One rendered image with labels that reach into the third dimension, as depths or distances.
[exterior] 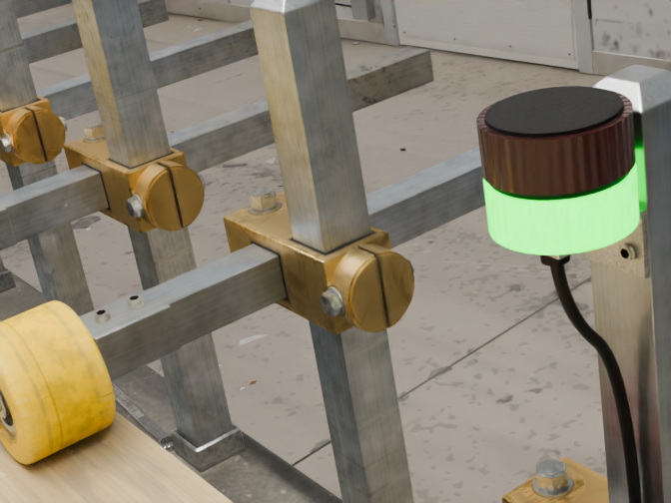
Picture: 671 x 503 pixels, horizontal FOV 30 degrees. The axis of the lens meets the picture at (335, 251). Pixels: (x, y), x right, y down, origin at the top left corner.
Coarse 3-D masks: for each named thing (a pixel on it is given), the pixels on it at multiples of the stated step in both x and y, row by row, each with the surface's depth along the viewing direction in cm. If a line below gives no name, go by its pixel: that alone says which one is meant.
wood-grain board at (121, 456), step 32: (0, 320) 89; (0, 448) 73; (64, 448) 72; (96, 448) 71; (128, 448) 71; (160, 448) 70; (0, 480) 70; (32, 480) 69; (64, 480) 69; (96, 480) 68; (128, 480) 68; (160, 480) 68; (192, 480) 67
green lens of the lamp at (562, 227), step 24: (600, 192) 47; (624, 192) 48; (504, 216) 49; (528, 216) 48; (552, 216) 47; (576, 216) 47; (600, 216) 47; (624, 216) 48; (504, 240) 49; (528, 240) 48; (552, 240) 48; (576, 240) 48; (600, 240) 48
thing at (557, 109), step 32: (512, 96) 51; (544, 96) 50; (576, 96) 49; (608, 96) 49; (512, 128) 47; (544, 128) 47; (576, 128) 46; (640, 224) 51; (544, 256) 50; (608, 256) 53; (640, 256) 52; (576, 320) 52; (608, 352) 54
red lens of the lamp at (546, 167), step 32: (480, 128) 48; (608, 128) 46; (480, 160) 50; (512, 160) 47; (544, 160) 46; (576, 160) 46; (608, 160) 47; (512, 192) 48; (544, 192) 47; (576, 192) 47
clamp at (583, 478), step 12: (576, 468) 68; (588, 468) 68; (528, 480) 67; (576, 480) 67; (588, 480) 67; (600, 480) 66; (516, 492) 67; (528, 492) 66; (576, 492) 66; (588, 492) 66; (600, 492) 65
